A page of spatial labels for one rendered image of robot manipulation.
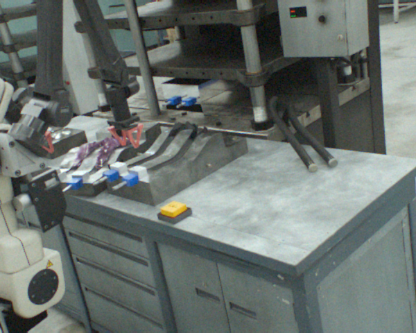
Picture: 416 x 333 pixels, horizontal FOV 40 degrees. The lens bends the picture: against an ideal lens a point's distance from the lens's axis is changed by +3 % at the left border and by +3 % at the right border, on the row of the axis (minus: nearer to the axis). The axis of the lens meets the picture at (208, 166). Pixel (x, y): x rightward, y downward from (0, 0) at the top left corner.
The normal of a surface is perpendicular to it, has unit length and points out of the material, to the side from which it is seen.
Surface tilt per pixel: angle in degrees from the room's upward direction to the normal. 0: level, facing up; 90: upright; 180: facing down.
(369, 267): 90
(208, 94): 90
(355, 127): 90
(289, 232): 0
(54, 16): 103
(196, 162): 90
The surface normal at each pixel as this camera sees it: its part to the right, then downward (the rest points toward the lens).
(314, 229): -0.18, -0.91
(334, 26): -0.68, 0.39
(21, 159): 0.79, 0.08
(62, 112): 0.90, 0.22
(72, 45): 0.55, 0.22
